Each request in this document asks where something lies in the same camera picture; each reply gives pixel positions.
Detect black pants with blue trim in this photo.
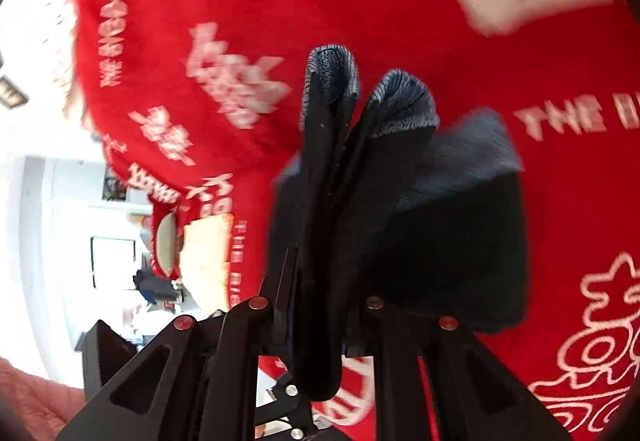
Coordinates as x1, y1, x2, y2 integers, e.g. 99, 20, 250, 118
269, 45, 528, 402

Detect cream folded garment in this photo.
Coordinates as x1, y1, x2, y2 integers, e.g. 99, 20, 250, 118
179, 213, 233, 314

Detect person's left hand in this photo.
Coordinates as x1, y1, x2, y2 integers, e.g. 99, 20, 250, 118
1, 359, 86, 440

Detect red bedspread with white characters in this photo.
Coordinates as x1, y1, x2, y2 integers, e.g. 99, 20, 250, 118
76, 0, 639, 440

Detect oval white plate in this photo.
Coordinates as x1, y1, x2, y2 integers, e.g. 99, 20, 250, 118
155, 212, 177, 279

